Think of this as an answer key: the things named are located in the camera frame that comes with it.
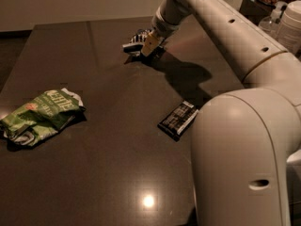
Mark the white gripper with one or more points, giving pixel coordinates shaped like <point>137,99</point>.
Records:
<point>162,29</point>

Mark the white plastic container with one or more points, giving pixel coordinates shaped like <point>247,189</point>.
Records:
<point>289,30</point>

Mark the black rxbar chocolate bar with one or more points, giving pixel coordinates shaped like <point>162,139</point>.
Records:
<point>178,120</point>

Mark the clear plastic bottle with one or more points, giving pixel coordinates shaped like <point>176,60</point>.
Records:
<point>270,23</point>

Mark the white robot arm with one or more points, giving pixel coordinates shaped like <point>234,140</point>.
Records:
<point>241,140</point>

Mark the dark side shelf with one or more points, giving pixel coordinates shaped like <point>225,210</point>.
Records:
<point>254,10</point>

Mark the blue chip bag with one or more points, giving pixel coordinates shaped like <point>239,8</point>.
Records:
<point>134,46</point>

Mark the green kettle chip bag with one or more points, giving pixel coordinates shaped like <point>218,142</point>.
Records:
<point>43,117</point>

